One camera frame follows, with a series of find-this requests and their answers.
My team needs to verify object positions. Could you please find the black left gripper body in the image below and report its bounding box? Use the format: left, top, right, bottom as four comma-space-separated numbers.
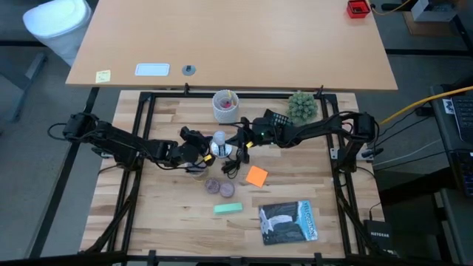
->
171, 125, 217, 169

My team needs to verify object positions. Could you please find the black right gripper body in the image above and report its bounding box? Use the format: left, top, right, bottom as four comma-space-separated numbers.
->
238, 116, 278, 166

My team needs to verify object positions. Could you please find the white round lightbulb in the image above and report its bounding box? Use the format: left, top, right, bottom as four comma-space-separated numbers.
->
212, 130, 227, 147

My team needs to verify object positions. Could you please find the black calculator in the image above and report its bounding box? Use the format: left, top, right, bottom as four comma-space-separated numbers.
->
262, 108, 293, 129

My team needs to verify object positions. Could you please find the white ribbed cup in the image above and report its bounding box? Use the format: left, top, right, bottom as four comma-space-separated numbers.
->
211, 89, 240, 124

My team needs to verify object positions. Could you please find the green succulent plant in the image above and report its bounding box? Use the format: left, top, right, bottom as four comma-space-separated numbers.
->
286, 91, 319, 126

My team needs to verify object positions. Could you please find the orange sticky note pad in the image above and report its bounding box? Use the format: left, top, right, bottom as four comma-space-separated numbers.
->
245, 165, 269, 188

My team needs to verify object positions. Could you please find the mint green eraser box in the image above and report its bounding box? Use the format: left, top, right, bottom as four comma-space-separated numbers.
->
213, 202, 244, 216

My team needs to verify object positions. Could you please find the white rectangular plate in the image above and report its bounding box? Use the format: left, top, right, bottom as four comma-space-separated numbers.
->
134, 63, 171, 78

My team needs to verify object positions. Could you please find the Yellowstone book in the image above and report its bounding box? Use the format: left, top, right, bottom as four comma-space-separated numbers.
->
257, 199, 319, 246

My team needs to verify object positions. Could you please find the tan wooden desk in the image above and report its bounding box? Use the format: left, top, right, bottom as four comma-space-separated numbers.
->
65, 0, 398, 92

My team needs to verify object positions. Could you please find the yellow sticky note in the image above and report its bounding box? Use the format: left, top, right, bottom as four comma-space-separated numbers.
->
95, 69, 112, 84

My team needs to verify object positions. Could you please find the red square box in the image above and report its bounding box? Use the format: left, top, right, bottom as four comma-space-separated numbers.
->
346, 0, 371, 19

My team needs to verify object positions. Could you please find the black Netgear router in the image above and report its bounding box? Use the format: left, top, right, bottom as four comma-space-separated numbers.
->
362, 219, 395, 256

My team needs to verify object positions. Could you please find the white trash bin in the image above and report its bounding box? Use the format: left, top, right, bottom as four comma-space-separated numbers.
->
21, 0, 93, 67

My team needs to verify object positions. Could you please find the brown cardboard box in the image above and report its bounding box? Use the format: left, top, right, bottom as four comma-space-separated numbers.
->
402, 10, 469, 38

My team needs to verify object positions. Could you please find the black keyboard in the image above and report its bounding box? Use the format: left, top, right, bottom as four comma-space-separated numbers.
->
450, 94, 473, 145

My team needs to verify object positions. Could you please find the white grey box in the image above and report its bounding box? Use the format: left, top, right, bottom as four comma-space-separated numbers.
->
410, 0, 459, 22

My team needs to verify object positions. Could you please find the keyboard with purple lights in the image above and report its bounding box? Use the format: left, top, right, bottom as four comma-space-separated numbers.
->
449, 149, 473, 199

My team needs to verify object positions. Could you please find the black lamp power cord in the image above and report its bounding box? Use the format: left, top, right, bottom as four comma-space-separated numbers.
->
221, 147, 252, 180

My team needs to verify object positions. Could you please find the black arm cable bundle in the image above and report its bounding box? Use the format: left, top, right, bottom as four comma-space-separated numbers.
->
332, 173, 372, 256
86, 171, 140, 256

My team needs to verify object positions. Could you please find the black floor cable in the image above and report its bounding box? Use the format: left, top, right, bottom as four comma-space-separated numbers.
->
376, 106, 434, 146

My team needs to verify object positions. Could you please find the white floor cable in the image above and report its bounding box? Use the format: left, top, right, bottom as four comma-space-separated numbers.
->
372, 138, 443, 168

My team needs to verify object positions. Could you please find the thick yellow cable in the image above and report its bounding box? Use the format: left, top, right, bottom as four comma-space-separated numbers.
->
378, 85, 473, 126

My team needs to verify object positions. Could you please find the thin yellow cable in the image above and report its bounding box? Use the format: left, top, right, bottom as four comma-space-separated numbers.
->
370, 0, 412, 16

